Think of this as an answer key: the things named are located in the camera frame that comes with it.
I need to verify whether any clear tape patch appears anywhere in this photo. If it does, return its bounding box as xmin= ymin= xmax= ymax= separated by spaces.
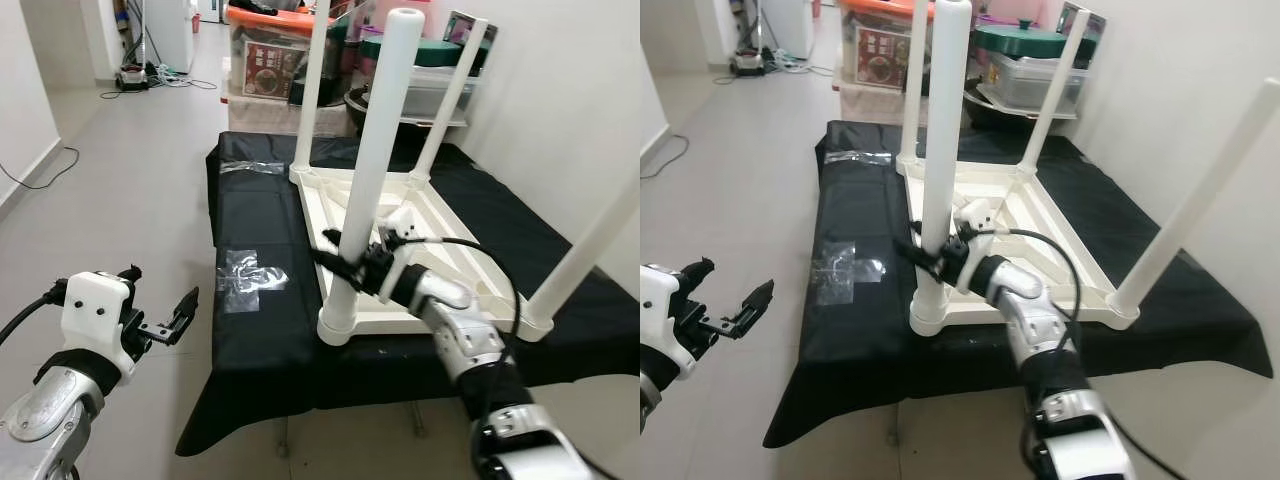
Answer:
xmin=218 ymin=245 xmax=291 ymax=313
xmin=812 ymin=240 xmax=889 ymax=306

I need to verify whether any black tablecloth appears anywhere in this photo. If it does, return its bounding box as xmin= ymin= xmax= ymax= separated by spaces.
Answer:
xmin=175 ymin=130 xmax=641 ymax=456
xmin=765 ymin=120 xmax=1276 ymax=449

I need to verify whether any large black basin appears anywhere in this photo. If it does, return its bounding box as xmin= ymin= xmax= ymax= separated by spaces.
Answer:
xmin=343 ymin=85 xmax=471 ymax=131
xmin=965 ymin=80 xmax=1086 ymax=126

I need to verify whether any beige cloth covered bench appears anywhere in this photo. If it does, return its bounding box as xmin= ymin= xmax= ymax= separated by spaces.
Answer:
xmin=225 ymin=95 xmax=351 ymax=136
xmin=835 ymin=82 xmax=961 ymax=126

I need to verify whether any red printed carton box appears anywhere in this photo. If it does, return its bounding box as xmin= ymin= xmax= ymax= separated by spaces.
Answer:
xmin=855 ymin=28 xmax=916 ymax=86
xmin=243 ymin=40 xmax=306 ymax=99

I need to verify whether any black plastic bag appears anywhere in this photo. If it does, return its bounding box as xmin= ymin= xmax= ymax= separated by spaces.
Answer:
xmin=290 ymin=25 xmax=353 ymax=106

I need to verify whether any clear plastic storage box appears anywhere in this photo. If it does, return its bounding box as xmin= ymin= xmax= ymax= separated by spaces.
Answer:
xmin=985 ymin=55 xmax=1091 ymax=111
xmin=365 ymin=60 xmax=481 ymax=116

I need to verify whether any green round pot lid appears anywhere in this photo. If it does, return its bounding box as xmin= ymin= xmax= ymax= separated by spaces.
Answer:
xmin=360 ymin=35 xmax=491 ymax=69
xmin=975 ymin=22 xmax=1076 ymax=59

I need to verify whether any white cabinet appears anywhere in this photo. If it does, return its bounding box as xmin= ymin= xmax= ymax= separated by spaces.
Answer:
xmin=760 ymin=0 xmax=813 ymax=61
xmin=145 ymin=0 xmax=196 ymax=71

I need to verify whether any silver framed picture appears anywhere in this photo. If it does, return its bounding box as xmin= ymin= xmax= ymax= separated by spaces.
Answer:
xmin=443 ymin=10 xmax=498 ymax=51
xmin=1058 ymin=3 xmax=1108 ymax=43

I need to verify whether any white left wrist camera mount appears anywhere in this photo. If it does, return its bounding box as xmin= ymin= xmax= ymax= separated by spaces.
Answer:
xmin=60 ymin=272 xmax=136 ymax=376
xmin=640 ymin=265 xmax=701 ymax=376

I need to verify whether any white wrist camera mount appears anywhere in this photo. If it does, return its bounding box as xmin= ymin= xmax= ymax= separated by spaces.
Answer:
xmin=378 ymin=205 xmax=421 ymax=301
xmin=640 ymin=265 xmax=701 ymax=376
xmin=955 ymin=198 xmax=996 ymax=291
xmin=60 ymin=272 xmax=136 ymax=376

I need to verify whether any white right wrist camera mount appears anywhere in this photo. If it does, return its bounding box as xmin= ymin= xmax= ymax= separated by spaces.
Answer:
xmin=378 ymin=205 xmax=421 ymax=301
xmin=955 ymin=198 xmax=996 ymax=291

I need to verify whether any black floor cable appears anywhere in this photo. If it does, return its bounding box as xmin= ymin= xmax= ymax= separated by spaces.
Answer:
xmin=0 ymin=147 xmax=81 ymax=191
xmin=640 ymin=135 xmax=691 ymax=181

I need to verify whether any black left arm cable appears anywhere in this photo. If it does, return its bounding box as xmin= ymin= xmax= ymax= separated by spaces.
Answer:
xmin=0 ymin=285 xmax=71 ymax=346

